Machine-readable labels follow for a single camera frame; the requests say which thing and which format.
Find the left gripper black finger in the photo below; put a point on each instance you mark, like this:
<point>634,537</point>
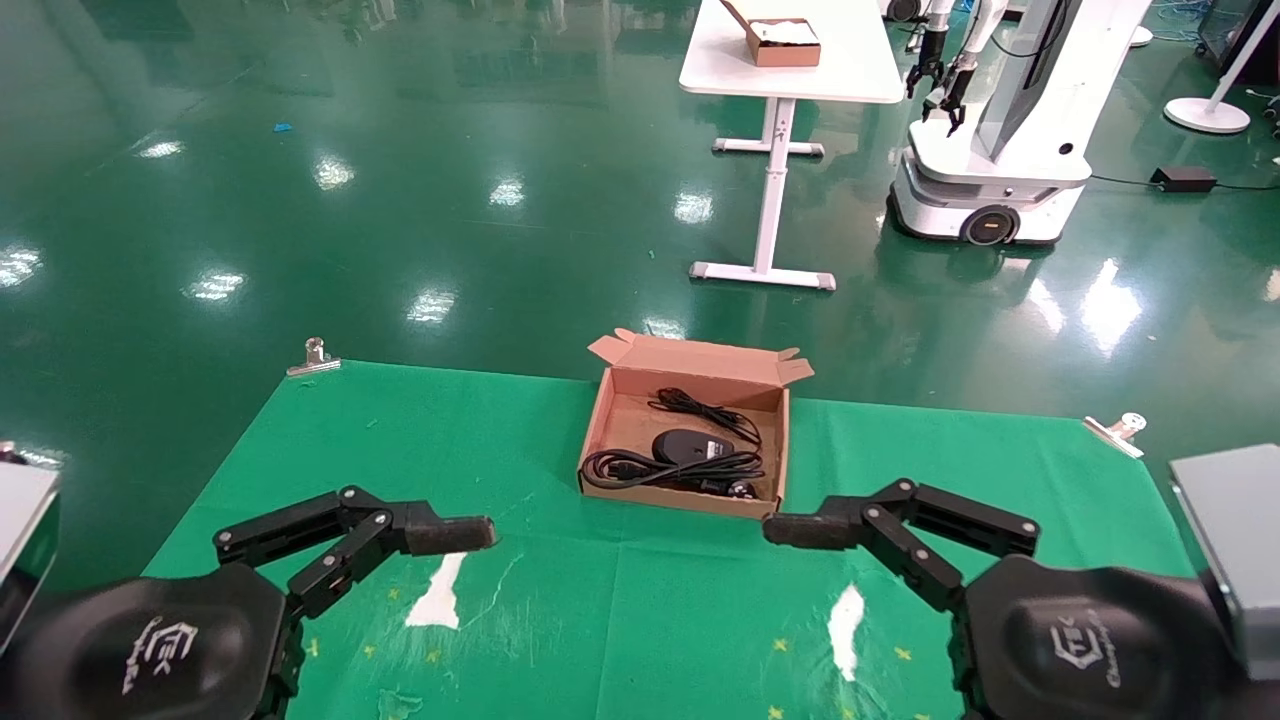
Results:
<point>450,535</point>

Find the white standing desk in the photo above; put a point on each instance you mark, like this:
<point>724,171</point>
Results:
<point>850,70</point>

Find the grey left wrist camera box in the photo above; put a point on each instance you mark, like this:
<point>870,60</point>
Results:
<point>25,540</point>

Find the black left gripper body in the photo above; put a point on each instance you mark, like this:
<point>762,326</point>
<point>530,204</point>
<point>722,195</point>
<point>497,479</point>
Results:
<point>150,650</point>

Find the black floor power brick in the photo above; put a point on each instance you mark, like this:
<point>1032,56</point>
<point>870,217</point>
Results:
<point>1184,179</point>

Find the silver metal table clamp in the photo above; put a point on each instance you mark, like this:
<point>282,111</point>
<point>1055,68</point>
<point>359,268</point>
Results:
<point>1118,434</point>
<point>314,362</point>

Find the dark equipment cart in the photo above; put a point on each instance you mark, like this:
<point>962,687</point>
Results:
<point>1225,30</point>

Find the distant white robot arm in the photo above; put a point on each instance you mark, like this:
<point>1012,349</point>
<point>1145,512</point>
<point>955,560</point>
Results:
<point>940,15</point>
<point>985,25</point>

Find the black oval power adapter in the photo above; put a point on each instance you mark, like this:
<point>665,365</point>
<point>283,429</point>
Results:
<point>685,445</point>

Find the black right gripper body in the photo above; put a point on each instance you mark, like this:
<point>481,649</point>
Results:
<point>1090,650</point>

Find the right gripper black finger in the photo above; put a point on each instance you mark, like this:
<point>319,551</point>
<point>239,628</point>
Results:
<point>810,532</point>

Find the open brown cardboard box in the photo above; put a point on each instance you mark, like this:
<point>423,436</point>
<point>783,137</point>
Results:
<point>700,370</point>

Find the small brown cardboard box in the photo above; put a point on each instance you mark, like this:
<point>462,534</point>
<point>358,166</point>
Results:
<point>785,52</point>

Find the white packing material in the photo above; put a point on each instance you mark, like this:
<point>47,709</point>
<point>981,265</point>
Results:
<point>785,30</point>

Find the distant black wheel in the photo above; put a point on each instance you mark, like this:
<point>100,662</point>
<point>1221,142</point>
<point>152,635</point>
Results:
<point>903,9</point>

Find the white round-base pole stand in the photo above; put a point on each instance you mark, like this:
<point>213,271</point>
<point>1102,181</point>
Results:
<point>1208,114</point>

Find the green table cloth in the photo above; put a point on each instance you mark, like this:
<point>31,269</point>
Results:
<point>500,440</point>

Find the small distant black gripper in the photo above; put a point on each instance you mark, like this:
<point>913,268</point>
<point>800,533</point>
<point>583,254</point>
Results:
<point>925,65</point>
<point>950,95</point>

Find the distant white wheeled robot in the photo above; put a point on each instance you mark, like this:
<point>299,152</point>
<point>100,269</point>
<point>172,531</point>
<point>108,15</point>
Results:
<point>1000,170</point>

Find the small white round base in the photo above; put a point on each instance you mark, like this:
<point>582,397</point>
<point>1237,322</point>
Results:
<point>1142,36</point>

